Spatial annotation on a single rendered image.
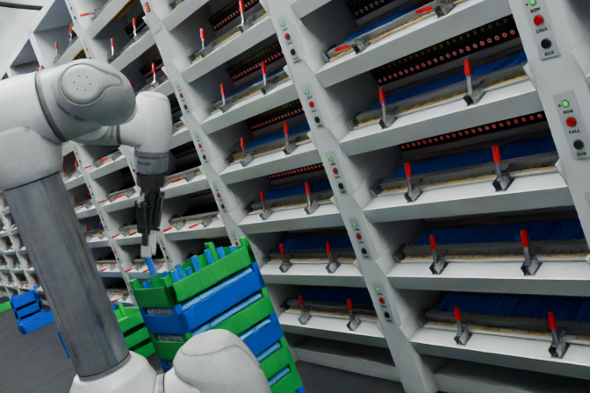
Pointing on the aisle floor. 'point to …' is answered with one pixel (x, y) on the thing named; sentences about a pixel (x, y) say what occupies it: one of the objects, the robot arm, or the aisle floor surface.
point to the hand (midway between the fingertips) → (148, 243)
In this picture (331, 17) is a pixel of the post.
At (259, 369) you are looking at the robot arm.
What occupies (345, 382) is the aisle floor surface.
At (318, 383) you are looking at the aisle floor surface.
